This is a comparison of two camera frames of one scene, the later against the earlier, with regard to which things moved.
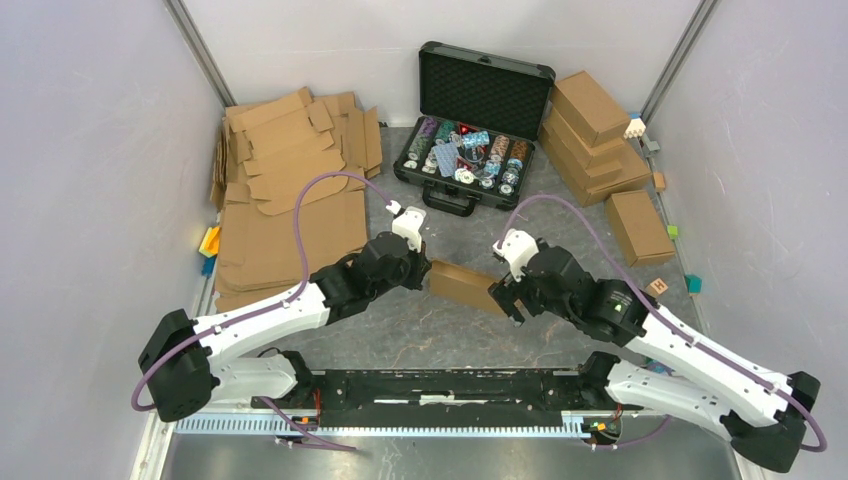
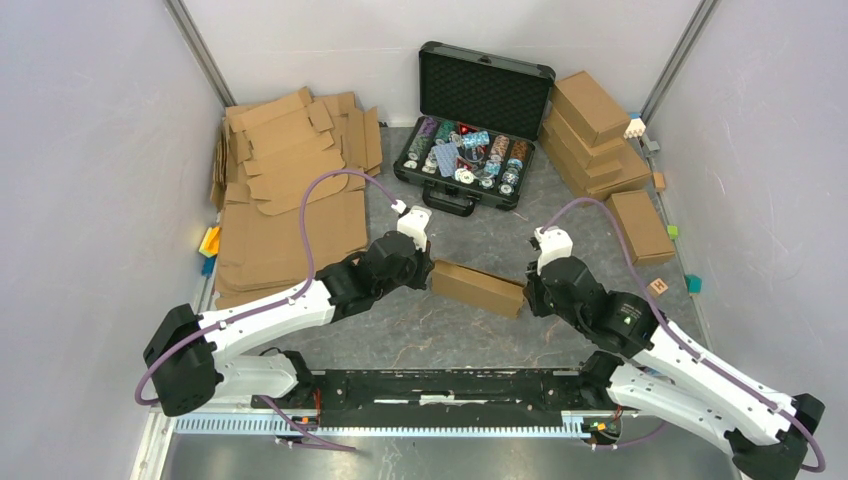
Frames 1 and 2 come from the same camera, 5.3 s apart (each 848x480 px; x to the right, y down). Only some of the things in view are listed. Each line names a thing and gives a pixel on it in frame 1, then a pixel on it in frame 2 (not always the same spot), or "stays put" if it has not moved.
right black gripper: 507,290 -> 531,288
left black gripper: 421,266 stays put
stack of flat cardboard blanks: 267,146 stays put
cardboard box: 463,285 stays put
